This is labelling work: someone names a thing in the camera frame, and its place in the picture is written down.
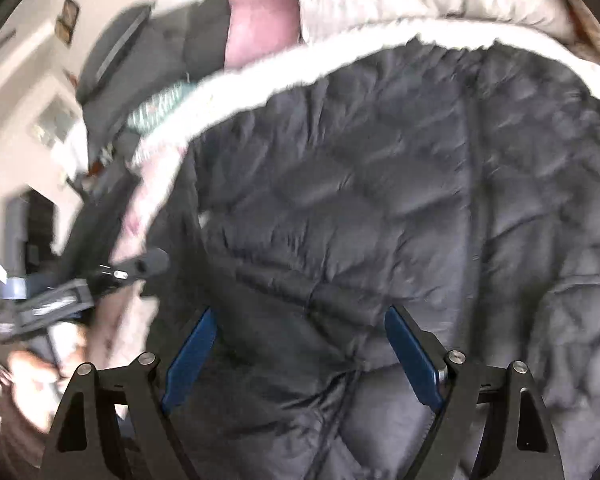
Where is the pink pillow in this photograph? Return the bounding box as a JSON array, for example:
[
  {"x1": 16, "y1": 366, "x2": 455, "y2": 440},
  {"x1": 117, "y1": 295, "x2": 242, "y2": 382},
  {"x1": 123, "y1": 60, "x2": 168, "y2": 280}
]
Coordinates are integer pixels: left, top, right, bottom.
[{"x1": 224, "y1": 0, "x2": 302, "y2": 69}]

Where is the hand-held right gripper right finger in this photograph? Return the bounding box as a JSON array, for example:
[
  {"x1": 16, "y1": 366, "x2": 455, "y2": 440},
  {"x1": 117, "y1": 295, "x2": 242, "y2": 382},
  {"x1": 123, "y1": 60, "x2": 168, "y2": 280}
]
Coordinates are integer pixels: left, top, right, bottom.
[{"x1": 384, "y1": 304, "x2": 561, "y2": 480}]

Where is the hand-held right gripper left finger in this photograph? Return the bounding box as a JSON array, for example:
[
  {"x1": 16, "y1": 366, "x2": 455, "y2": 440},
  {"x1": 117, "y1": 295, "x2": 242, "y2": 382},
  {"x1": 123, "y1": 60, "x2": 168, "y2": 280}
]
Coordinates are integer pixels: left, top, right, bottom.
[{"x1": 40, "y1": 307, "x2": 217, "y2": 480}]

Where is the black quilted puffer jacket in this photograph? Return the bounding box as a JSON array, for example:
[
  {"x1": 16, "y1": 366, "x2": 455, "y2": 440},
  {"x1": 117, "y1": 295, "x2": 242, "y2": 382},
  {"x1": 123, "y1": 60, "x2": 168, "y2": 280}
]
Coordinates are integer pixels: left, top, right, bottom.
[{"x1": 129, "y1": 25, "x2": 600, "y2": 480}]

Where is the wall picture frame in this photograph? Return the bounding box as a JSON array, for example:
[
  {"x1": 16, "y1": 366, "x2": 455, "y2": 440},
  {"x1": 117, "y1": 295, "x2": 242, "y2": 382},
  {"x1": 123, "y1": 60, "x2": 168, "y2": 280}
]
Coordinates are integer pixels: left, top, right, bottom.
[{"x1": 55, "y1": 0, "x2": 82, "y2": 44}]

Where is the dark grey cloth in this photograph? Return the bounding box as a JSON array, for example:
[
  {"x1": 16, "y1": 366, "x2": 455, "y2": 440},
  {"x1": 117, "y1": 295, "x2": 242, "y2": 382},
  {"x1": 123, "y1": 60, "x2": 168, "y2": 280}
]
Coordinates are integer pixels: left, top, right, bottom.
[{"x1": 75, "y1": 0, "x2": 232, "y2": 147}]

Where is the green patterned cloth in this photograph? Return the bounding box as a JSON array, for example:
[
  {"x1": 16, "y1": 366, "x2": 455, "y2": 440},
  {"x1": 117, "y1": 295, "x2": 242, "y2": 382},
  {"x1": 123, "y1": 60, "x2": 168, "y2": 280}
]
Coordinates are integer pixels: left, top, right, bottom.
[{"x1": 126, "y1": 80, "x2": 197, "y2": 137}]

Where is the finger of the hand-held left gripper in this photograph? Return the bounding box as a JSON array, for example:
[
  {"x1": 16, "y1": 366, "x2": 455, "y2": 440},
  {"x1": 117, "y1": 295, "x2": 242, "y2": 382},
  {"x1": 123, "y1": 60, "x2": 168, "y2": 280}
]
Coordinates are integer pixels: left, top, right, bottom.
[{"x1": 96, "y1": 247, "x2": 171, "y2": 285}]

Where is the dark cabinet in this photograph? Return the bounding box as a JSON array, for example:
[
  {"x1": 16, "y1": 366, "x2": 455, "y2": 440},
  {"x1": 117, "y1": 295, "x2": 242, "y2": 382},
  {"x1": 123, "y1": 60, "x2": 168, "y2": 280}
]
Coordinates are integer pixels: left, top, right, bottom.
[{"x1": 7, "y1": 187, "x2": 62, "y2": 277}]

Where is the person's left hand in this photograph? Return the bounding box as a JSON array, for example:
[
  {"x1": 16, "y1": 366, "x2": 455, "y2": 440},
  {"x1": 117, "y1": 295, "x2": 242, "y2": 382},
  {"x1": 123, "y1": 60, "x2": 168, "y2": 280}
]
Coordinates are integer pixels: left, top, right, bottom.
[{"x1": 0, "y1": 326, "x2": 88, "y2": 403}]

